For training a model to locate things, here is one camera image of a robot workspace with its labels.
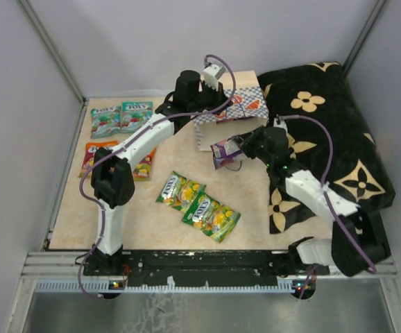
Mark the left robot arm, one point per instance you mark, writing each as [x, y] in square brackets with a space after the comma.
[112, 176]

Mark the orange fruits candy bag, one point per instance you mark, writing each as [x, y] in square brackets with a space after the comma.
[90, 150]

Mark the black floral pillow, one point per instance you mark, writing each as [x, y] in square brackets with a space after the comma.
[331, 137]

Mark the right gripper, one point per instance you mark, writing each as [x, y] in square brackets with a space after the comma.
[246, 140]

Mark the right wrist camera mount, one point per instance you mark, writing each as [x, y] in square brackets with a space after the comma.
[280, 123]

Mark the green mint candy bag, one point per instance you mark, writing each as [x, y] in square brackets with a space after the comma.
[134, 115]
[105, 122]

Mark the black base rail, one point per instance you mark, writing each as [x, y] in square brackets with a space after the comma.
[198, 268]

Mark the checkered paper bag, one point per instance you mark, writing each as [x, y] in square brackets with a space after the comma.
[247, 112]

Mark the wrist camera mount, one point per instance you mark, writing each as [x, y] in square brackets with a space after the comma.
[211, 75]
[280, 123]

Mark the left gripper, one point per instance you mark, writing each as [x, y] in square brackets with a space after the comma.
[219, 96]

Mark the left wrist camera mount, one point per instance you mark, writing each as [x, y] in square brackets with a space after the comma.
[211, 75]

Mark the purple candy bag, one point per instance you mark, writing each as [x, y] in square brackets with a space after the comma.
[226, 152]

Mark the green lemon candy bag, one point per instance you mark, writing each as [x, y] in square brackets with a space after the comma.
[214, 219]
[179, 192]

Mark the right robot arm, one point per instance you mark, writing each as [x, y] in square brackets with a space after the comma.
[358, 242]

